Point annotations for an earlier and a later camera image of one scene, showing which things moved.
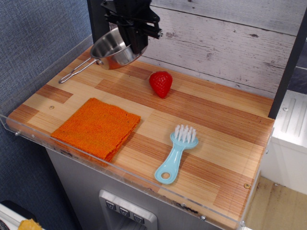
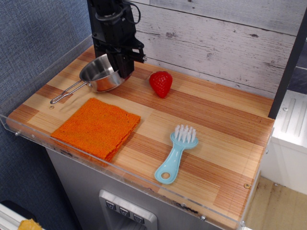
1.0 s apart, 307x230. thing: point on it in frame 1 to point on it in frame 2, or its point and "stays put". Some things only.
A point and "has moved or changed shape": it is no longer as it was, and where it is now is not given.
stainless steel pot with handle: (111, 50) has moved or changed shape
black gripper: (130, 14) to (118, 35)
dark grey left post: (99, 23) stays put
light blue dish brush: (183, 137) stays put
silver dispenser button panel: (119, 213) stays put
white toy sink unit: (284, 163) stays put
